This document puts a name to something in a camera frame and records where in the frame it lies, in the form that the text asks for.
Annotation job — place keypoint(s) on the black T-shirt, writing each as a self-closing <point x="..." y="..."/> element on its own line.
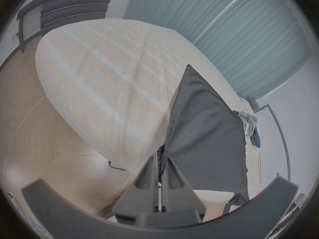
<point x="206" y="138"/>

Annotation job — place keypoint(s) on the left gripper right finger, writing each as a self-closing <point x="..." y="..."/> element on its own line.
<point x="179" y="198"/>

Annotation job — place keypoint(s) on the grey garment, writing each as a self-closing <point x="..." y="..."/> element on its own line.
<point x="250" y="123"/>

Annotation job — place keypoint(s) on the blue-green curtain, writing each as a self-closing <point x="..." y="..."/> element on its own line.
<point x="174" y="9"/>
<point x="261" y="46"/>

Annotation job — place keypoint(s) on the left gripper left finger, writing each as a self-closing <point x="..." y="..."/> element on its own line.
<point x="142" y="198"/>

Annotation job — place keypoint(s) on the grey bedside table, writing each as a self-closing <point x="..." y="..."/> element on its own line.
<point x="253" y="102"/>

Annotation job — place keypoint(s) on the black chest of drawers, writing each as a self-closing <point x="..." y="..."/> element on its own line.
<point x="74" y="11"/>

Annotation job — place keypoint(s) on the white printed pillow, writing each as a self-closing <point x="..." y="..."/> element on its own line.
<point x="245" y="104"/>

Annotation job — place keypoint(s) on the bed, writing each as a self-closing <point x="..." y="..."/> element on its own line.
<point x="99" y="71"/>

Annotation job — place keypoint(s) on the dark blue garment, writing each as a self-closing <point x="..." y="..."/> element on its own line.
<point x="256" y="141"/>

